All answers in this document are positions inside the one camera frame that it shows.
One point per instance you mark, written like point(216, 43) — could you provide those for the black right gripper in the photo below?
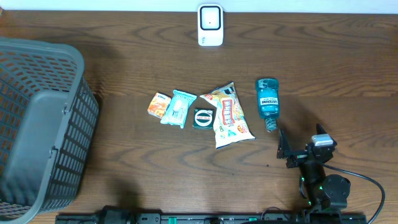
point(284, 152)

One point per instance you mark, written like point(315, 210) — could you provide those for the blue mouthwash bottle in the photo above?
point(268, 102)

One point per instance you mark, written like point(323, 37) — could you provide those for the yellow snack bag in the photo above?
point(229, 125)

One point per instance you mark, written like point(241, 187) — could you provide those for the green square box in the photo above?
point(203, 118)

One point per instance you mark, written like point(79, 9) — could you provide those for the teal wet wipes pack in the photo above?
point(177, 111)

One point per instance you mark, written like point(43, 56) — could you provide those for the small orange snack packet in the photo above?
point(158, 105)

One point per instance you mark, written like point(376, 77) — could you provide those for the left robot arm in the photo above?
point(114, 215)

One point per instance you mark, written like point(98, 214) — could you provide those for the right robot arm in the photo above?
point(327, 194)

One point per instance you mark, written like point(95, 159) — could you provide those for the white barcode scanner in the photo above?
point(210, 25)

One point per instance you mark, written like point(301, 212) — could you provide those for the grey plastic shopping basket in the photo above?
point(48, 119)

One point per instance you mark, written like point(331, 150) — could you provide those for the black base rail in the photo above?
point(155, 218)

